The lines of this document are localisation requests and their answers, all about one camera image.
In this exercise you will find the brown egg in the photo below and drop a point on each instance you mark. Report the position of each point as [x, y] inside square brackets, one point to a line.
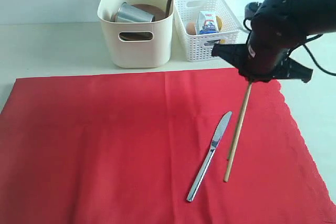
[191, 28]

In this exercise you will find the yellow lemon with sticker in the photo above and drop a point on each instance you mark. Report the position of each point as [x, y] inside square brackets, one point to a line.
[220, 26]

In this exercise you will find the blue white milk carton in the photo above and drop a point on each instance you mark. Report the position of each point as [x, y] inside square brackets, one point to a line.
[206, 23]

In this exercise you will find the white perforated plastic basket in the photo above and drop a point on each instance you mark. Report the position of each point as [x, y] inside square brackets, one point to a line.
[199, 47]

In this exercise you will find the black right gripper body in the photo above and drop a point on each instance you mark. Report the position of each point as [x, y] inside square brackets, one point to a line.
[264, 57]

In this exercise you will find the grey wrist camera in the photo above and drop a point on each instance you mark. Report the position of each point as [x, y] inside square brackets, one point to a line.
[251, 9]

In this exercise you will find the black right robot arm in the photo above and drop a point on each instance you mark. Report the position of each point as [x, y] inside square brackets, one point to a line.
[278, 27]

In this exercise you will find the brown wooden plate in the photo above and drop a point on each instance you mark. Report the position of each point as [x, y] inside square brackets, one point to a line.
[155, 10]

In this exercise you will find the silver table knife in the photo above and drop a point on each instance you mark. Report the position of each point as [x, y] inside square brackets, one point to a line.
[217, 136]

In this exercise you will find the wooden chopstick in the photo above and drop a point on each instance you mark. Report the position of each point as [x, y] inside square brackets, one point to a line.
[236, 134]
[241, 117]

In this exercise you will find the dark wooden spoon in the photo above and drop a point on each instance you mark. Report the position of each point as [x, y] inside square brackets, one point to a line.
[169, 3]

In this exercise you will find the red table cloth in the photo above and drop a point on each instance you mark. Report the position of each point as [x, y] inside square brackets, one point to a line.
[126, 148]

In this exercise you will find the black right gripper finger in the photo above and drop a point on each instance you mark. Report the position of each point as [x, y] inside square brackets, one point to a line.
[234, 54]
[290, 69]

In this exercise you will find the stainless steel cup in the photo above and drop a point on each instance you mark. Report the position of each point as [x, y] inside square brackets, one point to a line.
[130, 14]

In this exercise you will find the cream plastic bin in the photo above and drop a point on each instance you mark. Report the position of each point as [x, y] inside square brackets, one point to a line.
[137, 45]

